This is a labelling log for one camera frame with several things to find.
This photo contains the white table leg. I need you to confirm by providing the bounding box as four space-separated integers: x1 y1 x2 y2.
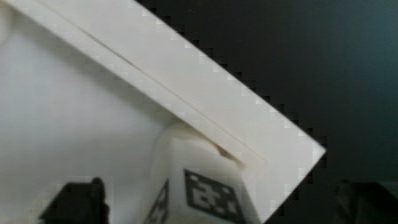
139 123 262 224

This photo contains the white square tabletop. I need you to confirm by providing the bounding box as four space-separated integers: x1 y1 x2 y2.
0 0 326 224

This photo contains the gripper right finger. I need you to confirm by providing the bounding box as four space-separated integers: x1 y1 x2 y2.
333 180 398 224

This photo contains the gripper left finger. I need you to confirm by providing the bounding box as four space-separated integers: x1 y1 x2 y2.
39 177 111 224

